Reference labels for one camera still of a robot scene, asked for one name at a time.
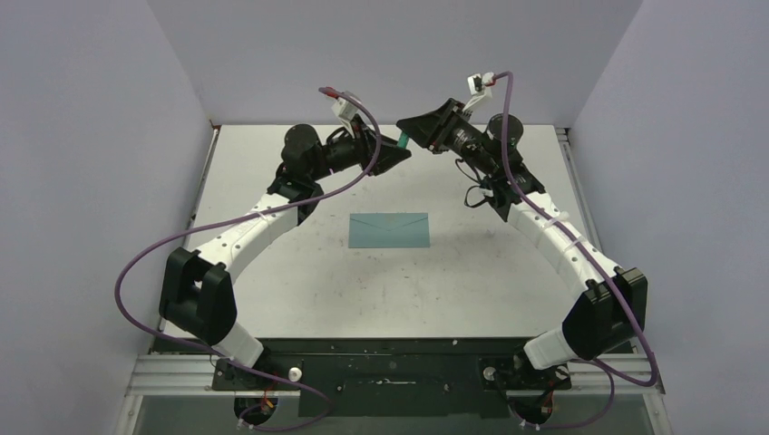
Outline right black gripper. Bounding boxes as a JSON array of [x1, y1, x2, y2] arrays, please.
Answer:
[[396, 99, 497, 177]]

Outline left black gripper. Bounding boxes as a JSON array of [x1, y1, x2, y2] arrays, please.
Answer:
[[308, 116, 410, 182]]

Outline green glue stick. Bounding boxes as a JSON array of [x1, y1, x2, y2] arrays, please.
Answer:
[[397, 132, 410, 150]]

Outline teal envelope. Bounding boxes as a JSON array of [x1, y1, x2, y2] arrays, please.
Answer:
[[348, 213, 431, 249]]

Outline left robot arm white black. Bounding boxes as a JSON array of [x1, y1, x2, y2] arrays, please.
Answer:
[[159, 116, 411, 391]]

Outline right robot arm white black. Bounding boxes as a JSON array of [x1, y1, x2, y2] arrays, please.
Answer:
[[396, 99, 647, 388]]

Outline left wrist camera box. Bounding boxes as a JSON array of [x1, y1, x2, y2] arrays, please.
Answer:
[[331, 94, 358, 134]]

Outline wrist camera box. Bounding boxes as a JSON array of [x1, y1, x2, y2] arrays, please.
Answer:
[[462, 72, 496, 116], [331, 94, 358, 134]]

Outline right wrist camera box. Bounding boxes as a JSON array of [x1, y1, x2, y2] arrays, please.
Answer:
[[462, 72, 496, 116]]

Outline right side aluminium rail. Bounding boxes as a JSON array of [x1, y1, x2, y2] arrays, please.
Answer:
[[551, 126, 628, 276]]

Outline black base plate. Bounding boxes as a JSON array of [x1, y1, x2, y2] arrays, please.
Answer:
[[150, 337, 632, 419]]

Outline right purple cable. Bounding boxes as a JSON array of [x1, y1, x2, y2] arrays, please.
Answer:
[[491, 72, 659, 431]]

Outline purple cable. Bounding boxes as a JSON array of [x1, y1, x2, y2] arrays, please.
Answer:
[[491, 72, 659, 431], [113, 87, 384, 431]]

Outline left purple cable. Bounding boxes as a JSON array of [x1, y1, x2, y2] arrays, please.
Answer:
[[113, 87, 384, 431]]

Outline aluminium frame rail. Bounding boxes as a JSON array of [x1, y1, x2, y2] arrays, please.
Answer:
[[124, 353, 666, 398]]

